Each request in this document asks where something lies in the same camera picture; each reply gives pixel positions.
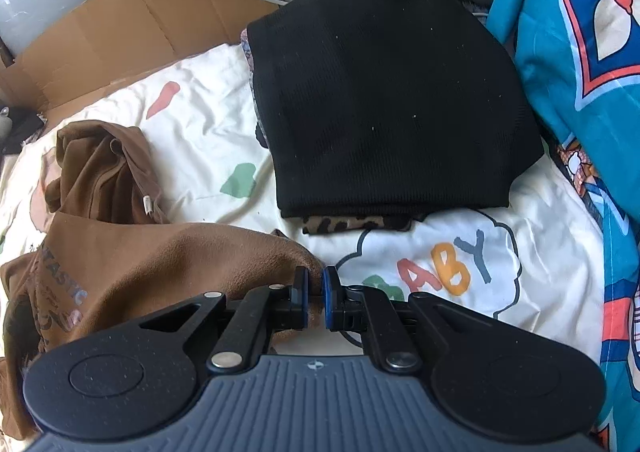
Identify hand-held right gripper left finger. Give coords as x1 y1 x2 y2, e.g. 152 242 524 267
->
137 266 311 375

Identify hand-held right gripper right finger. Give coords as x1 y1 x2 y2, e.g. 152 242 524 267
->
322 266 496 375

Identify brown printed t-shirt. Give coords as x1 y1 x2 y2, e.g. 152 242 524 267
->
0 119 323 438

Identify black knit garment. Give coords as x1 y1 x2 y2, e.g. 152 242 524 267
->
247 0 546 220

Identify leopard print garment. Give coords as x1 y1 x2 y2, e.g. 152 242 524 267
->
301 213 415 236

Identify cream bear print bed sheet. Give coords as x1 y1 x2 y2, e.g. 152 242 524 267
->
0 43 608 363

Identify teal printed blanket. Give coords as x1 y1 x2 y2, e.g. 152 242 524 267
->
487 0 640 452

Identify flattened cardboard sheet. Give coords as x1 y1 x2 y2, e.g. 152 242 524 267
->
0 0 286 113

